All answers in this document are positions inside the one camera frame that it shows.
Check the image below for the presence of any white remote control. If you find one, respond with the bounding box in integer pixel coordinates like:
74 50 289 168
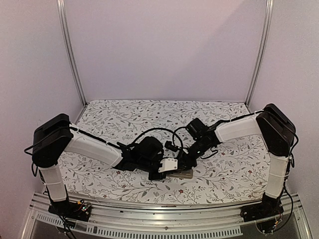
167 169 193 179

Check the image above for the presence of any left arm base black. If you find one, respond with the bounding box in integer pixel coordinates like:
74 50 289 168
48 198 92 222

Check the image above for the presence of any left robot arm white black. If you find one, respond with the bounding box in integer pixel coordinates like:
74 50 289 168
23 114 168 216

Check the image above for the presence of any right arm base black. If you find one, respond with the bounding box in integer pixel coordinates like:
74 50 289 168
240 193 284 222

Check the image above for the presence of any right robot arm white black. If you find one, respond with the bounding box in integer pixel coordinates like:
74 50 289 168
177 104 299 217

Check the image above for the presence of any floral patterned table mat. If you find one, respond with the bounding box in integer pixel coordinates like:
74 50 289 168
59 100 270 204

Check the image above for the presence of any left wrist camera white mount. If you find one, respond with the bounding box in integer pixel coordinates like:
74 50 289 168
158 158 178 173

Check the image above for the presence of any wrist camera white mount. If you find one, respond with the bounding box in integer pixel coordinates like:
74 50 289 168
164 141 187 153
158 158 178 173

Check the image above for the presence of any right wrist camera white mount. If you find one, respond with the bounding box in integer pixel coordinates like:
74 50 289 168
164 141 187 153

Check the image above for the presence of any right black camera cable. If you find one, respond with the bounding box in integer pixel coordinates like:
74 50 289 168
171 126 190 147

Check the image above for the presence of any black camera cable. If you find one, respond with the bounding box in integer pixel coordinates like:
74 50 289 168
129 127 184 156
171 126 190 147

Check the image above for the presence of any left black camera cable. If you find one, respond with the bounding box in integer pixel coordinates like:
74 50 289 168
129 127 184 156

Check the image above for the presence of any front aluminium rail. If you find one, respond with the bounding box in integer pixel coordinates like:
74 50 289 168
20 193 315 239

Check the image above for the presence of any right aluminium frame post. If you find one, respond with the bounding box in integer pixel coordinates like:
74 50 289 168
245 0 274 108

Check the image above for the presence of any aluminium frame post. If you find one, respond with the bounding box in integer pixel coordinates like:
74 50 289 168
56 0 87 107
245 0 274 108

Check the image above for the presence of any left aluminium frame post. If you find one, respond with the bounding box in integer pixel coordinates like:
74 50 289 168
56 0 87 107

